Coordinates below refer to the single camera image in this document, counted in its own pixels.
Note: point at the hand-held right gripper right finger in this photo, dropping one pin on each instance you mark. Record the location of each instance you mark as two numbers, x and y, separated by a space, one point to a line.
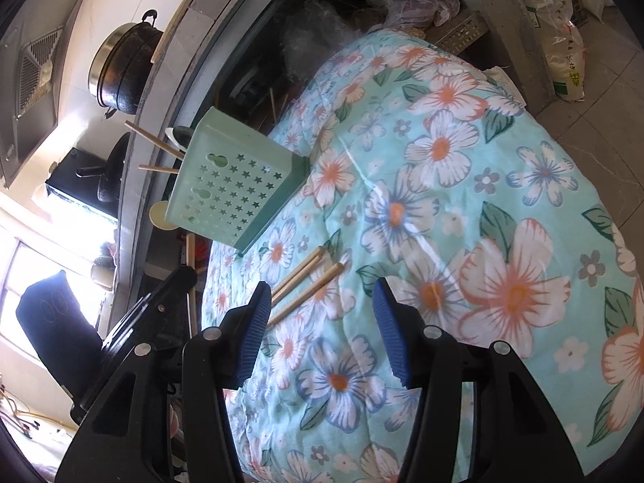
395 337

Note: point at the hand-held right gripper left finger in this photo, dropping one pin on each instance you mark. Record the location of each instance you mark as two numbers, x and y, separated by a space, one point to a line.
254 332

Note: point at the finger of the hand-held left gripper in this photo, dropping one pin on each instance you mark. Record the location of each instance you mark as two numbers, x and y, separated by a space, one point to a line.
151 312

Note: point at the cream plastic spoon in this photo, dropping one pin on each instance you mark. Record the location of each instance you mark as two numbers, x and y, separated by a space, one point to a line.
161 216

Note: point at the green star-pattern utensil holder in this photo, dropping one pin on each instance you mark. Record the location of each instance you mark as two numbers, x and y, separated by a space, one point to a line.
226 181

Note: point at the dark metal spoon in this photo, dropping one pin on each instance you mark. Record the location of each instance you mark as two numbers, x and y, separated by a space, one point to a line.
177 136

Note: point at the bright window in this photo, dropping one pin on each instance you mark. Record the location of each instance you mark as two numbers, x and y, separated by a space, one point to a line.
30 261

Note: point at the black appliance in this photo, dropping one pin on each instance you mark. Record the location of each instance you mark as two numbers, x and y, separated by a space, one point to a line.
70 186

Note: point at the floral turquoise blanket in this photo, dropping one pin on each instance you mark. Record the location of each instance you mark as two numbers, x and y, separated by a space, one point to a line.
453 211

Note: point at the black wok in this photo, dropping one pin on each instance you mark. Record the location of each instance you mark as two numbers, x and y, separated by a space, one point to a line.
114 176

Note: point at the range hood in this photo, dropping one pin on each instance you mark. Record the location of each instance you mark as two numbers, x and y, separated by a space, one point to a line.
32 95

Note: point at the black stockpot with steel lid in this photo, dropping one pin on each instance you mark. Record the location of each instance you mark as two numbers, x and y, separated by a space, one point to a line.
123 65

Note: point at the clear plastic bags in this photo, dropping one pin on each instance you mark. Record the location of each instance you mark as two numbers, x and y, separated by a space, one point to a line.
312 35

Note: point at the perforated plastic basket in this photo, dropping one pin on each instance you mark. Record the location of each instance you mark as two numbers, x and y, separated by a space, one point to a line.
463 35

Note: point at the pinkish plastic bag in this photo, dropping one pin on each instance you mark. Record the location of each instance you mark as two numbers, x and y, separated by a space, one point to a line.
422 2

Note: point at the printed white sack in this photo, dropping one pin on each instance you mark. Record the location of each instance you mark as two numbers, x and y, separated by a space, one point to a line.
553 35

